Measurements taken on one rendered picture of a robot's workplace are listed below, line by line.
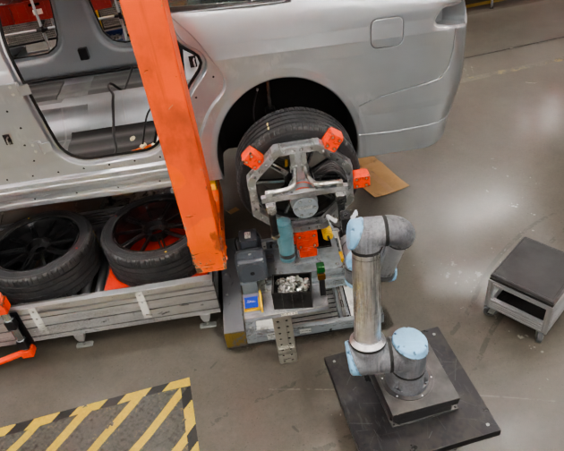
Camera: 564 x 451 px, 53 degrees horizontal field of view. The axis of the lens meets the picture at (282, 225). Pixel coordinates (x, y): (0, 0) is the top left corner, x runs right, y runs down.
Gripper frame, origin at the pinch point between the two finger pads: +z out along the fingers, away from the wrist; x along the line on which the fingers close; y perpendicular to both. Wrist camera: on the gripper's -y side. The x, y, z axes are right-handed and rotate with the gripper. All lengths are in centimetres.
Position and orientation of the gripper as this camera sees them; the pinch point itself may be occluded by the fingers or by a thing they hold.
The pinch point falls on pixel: (340, 210)
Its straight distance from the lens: 281.4
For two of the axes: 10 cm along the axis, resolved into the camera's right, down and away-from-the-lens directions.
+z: -1.1, -6.2, 7.8
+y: 1.1, 7.7, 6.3
